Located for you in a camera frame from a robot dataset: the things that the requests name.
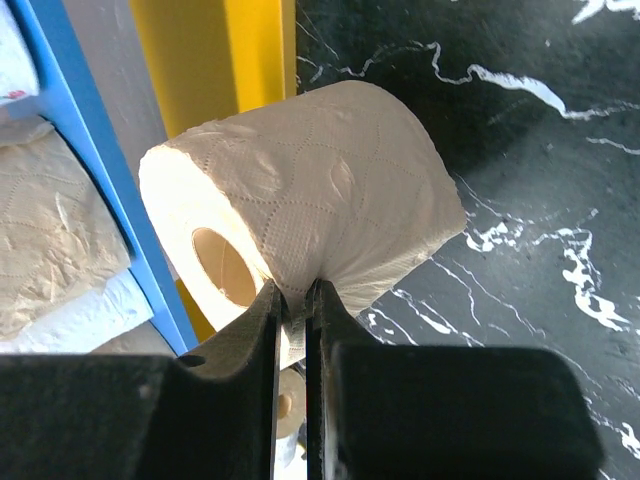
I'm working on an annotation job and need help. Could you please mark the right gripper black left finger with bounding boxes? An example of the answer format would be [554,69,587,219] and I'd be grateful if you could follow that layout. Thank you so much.
[1,283,281,479]

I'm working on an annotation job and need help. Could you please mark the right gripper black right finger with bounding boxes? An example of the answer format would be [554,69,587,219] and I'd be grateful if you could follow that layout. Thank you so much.
[305,280,603,479]

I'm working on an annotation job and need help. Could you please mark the yellow shelf unit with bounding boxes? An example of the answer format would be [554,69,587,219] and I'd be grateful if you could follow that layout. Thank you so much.
[9,1,296,354]

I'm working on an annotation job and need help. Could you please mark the brown roll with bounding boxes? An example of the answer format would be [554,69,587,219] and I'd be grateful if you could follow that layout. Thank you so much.
[139,80,466,367]
[1,116,131,340]
[274,368,306,471]

